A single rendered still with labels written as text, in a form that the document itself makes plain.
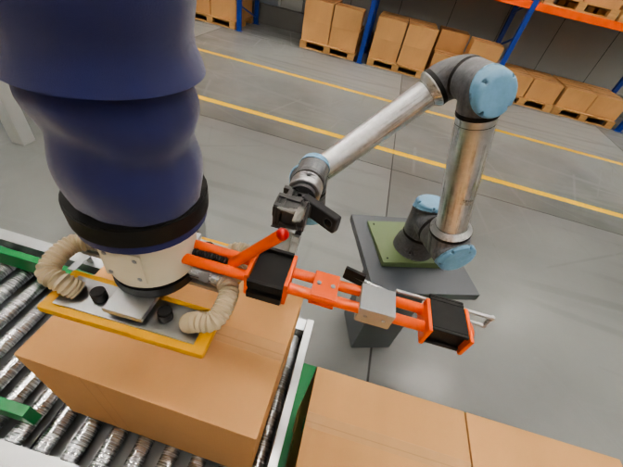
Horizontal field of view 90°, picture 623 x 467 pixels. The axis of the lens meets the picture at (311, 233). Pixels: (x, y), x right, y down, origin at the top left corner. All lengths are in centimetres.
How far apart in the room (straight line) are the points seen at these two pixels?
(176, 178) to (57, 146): 14
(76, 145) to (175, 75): 15
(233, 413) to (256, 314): 26
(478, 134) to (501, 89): 12
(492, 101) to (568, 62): 868
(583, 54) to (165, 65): 947
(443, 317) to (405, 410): 79
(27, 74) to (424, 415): 140
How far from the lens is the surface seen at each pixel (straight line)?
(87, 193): 52
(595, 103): 870
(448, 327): 65
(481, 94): 95
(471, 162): 107
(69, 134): 48
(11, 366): 153
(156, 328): 71
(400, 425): 138
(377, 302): 63
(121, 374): 92
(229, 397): 86
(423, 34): 758
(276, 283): 60
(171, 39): 44
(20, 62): 45
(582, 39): 959
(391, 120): 105
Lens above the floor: 176
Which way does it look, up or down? 43 degrees down
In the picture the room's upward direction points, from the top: 14 degrees clockwise
